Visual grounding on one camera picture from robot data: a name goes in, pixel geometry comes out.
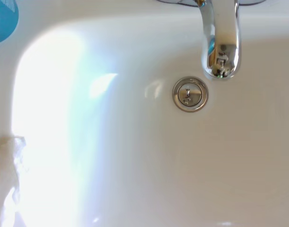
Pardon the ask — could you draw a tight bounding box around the blue plastic bottle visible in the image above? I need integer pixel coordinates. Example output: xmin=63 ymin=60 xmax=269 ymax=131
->
xmin=0 ymin=0 xmax=19 ymax=45

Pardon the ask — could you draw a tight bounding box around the chrome sink drain stopper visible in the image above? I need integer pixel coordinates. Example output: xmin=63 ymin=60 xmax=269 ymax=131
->
xmin=171 ymin=76 xmax=209 ymax=113

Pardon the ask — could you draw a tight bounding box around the white tissue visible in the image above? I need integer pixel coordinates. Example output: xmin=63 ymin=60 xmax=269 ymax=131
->
xmin=0 ymin=135 xmax=27 ymax=227

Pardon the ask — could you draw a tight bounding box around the white ceramic sink basin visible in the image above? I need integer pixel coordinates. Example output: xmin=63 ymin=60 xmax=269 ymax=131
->
xmin=0 ymin=0 xmax=289 ymax=227

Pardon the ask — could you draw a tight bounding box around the chrome faucet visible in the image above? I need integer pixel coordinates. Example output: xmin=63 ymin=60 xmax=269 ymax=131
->
xmin=156 ymin=0 xmax=260 ymax=79

